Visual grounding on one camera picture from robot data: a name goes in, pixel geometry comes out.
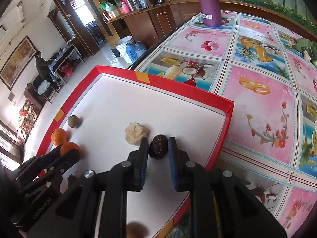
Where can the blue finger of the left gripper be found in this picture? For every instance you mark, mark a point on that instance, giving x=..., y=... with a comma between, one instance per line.
x=62, y=163
x=30, y=169

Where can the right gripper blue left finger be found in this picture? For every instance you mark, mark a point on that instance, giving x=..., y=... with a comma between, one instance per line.
x=138, y=159

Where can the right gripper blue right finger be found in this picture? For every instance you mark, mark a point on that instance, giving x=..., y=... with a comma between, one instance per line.
x=178, y=168

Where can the large orange mandarin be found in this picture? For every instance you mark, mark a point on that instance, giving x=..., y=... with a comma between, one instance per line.
x=67, y=146

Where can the dark red date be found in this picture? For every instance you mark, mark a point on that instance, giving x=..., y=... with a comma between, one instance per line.
x=158, y=147

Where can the small orange mandarin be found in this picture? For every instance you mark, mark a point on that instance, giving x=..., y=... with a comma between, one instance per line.
x=59, y=136

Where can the round beige cake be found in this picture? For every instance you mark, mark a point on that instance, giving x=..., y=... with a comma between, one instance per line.
x=135, y=132

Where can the brown kiwi front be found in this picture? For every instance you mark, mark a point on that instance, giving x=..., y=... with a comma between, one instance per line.
x=74, y=121

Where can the brown kiwi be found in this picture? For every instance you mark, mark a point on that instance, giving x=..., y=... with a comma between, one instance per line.
x=74, y=121
x=136, y=230

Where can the red tray white inside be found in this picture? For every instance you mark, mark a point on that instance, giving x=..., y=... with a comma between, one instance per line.
x=97, y=203

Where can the brown kiwi back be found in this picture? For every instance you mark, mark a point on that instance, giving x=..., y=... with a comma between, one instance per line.
x=136, y=230

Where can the colourful fruit print tablecloth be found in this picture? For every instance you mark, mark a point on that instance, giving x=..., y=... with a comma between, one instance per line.
x=271, y=141

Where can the person in dark clothes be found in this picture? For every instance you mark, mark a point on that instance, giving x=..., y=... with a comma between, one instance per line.
x=43, y=67

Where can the table with blue cloth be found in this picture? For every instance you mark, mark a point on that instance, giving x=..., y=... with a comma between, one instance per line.
x=56, y=66

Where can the light blue thermos jug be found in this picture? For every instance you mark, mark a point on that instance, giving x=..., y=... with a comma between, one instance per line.
x=139, y=49

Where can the white plastic bucket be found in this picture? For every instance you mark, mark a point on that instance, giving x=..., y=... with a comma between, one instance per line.
x=121, y=46

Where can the wooden sideboard cabinet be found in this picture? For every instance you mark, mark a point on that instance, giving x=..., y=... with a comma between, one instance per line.
x=152, y=24

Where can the pink bottle on sideboard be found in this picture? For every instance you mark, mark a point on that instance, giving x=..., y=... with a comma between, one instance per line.
x=125, y=7

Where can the green bag on sideboard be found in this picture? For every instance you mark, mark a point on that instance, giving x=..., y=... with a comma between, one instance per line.
x=108, y=7

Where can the beige cake piece by cauliflower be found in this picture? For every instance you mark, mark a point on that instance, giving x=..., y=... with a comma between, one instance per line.
x=306, y=56

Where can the purple thermos bottle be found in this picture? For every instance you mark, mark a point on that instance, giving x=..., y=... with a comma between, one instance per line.
x=211, y=13

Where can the green leafy cauliflower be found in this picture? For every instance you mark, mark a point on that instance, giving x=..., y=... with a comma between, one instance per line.
x=305, y=44

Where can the framed wall painting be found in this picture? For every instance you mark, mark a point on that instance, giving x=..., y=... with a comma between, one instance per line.
x=17, y=61

